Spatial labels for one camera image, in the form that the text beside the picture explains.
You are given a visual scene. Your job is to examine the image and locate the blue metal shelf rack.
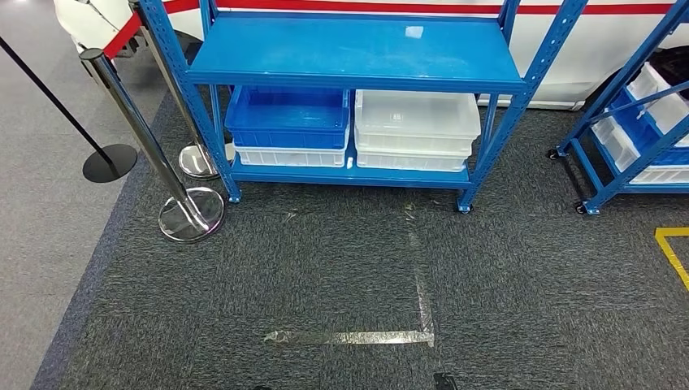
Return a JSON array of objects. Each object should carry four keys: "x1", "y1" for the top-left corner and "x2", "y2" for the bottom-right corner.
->
[{"x1": 136, "y1": 0, "x2": 591, "y2": 215}]

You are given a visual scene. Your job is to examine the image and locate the white plastic bin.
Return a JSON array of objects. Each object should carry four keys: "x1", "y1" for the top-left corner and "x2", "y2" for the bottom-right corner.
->
[
  {"x1": 234, "y1": 126, "x2": 351, "y2": 168},
  {"x1": 626, "y1": 62, "x2": 689, "y2": 147},
  {"x1": 591, "y1": 115, "x2": 689, "y2": 186}
]

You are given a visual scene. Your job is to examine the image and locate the blue plastic bin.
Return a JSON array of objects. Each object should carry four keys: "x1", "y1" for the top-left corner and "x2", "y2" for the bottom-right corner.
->
[
  {"x1": 609, "y1": 89, "x2": 689, "y2": 167},
  {"x1": 224, "y1": 85, "x2": 351, "y2": 150}
]

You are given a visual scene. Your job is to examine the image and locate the stacked translucent plastic bins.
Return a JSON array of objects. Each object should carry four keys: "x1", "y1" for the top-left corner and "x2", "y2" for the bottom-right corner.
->
[{"x1": 353, "y1": 89, "x2": 482, "y2": 173}]

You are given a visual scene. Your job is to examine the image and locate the clear floor tape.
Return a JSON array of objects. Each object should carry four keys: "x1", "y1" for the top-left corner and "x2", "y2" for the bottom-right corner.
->
[{"x1": 263, "y1": 214, "x2": 436, "y2": 349}]

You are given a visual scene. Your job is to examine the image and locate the red barrier belt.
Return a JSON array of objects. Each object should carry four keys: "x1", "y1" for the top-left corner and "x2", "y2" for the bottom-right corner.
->
[{"x1": 102, "y1": 0, "x2": 674, "y2": 60}]

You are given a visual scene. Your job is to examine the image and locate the black round floor disc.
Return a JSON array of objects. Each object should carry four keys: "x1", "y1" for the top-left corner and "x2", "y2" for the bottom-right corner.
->
[{"x1": 82, "y1": 143, "x2": 139, "y2": 184}]

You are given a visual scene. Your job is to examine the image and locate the small blue metal rack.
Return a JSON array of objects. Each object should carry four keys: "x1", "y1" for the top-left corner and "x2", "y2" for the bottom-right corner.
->
[{"x1": 546, "y1": 0, "x2": 689, "y2": 216}]

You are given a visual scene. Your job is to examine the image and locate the white car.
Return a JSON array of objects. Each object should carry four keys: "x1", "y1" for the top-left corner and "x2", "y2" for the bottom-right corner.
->
[{"x1": 54, "y1": 0, "x2": 689, "y2": 111}]

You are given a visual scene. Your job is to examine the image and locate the black barrier belt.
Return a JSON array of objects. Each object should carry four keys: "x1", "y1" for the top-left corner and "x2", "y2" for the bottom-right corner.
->
[{"x1": 0, "y1": 34, "x2": 111, "y2": 163}]

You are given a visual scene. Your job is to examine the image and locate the yellow floor tape line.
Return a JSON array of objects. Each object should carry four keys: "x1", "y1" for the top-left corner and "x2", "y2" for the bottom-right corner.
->
[{"x1": 654, "y1": 227, "x2": 689, "y2": 293}]

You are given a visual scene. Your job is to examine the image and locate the chrome stanchion post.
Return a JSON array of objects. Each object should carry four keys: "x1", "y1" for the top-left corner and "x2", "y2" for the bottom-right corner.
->
[
  {"x1": 128, "y1": 0, "x2": 236, "y2": 181},
  {"x1": 79, "y1": 48, "x2": 226, "y2": 243}
]

